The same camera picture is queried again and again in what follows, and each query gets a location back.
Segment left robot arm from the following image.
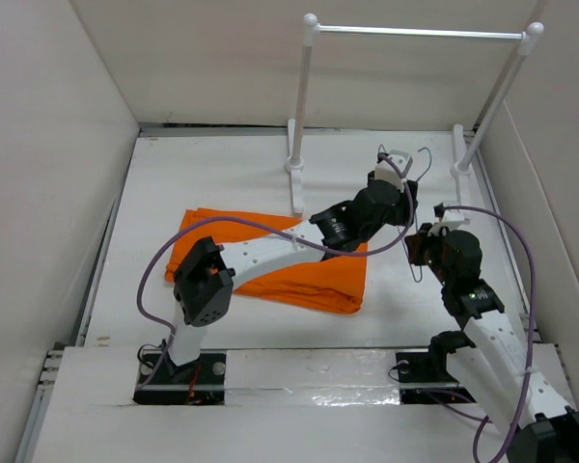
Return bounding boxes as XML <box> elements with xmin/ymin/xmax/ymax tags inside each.
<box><xmin>162</xmin><ymin>178</ymin><xmax>418</xmax><ymax>383</ymax></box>

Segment silver tape strip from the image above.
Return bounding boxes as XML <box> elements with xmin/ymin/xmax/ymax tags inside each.
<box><xmin>224</xmin><ymin>348</ymin><xmax>400</xmax><ymax>407</ymax></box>

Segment white garment rack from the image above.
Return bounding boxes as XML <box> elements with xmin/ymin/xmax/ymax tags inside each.
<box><xmin>285</xmin><ymin>13</ymin><xmax>544</xmax><ymax>217</ymax></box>

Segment blue wire hanger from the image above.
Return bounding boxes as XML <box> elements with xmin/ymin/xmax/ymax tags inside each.
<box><xmin>408</xmin><ymin>147</ymin><xmax>433</xmax><ymax>284</ymax></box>

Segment orange trousers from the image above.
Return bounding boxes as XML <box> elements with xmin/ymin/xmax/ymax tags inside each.
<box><xmin>165</xmin><ymin>222</ymin><xmax>368</xmax><ymax>314</ymax></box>

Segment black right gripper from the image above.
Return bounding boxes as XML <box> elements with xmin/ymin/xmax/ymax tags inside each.
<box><xmin>403</xmin><ymin>222</ymin><xmax>452</xmax><ymax>286</ymax></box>

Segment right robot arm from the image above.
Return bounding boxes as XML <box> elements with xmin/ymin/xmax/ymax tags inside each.
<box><xmin>405</xmin><ymin>223</ymin><xmax>579</xmax><ymax>462</ymax></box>

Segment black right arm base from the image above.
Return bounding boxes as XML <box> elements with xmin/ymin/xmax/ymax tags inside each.
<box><xmin>388</xmin><ymin>331</ymin><xmax>475</xmax><ymax>404</ymax></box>

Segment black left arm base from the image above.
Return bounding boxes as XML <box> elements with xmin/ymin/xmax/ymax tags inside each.
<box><xmin>133</xmin><ymin>342</ymin><xmax>227</xmax><ymax>406</ymax></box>

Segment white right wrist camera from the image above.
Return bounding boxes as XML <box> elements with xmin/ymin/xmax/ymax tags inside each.
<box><xmin>428</xmin><ymin>202</ymin><xmax>469</xmax><ymax>236</ymax></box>

